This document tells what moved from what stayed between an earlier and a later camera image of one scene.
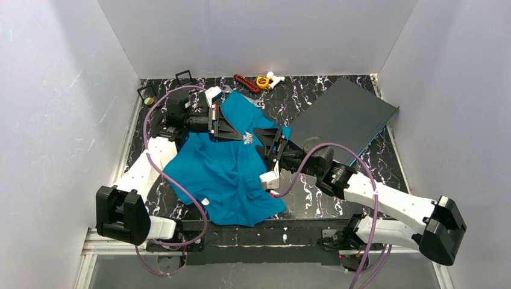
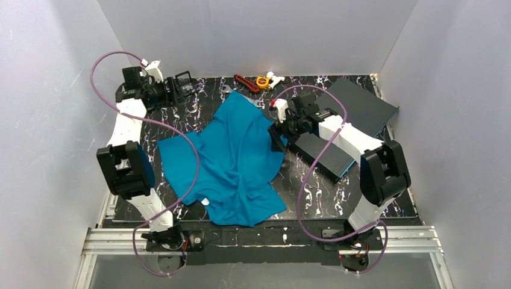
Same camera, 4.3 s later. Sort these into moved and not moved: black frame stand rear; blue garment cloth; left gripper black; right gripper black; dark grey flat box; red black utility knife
Moved: right gripper black; left gripper black
Not moved: black frame stand rear; red black utility knife; blue garment cloth; dark grey flat box
